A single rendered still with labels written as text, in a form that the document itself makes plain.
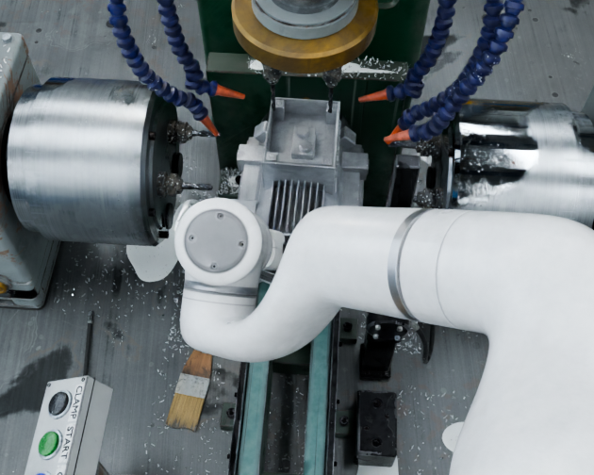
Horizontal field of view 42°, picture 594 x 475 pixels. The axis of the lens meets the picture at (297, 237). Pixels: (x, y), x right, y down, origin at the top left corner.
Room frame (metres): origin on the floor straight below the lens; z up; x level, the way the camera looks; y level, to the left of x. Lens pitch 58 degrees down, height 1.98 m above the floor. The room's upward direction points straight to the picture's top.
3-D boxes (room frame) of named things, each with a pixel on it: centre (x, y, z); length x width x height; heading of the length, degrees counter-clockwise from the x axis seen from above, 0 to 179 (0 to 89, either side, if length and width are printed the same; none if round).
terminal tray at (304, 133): (0.69, -0.01, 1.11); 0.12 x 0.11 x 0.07; 175
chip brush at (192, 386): (0.47, 0.16, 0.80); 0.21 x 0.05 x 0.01; 168
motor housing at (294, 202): (0.65, 0.00, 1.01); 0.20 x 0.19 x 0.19; 175
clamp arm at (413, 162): (0.56, -0.13, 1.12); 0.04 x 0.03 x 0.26; 176
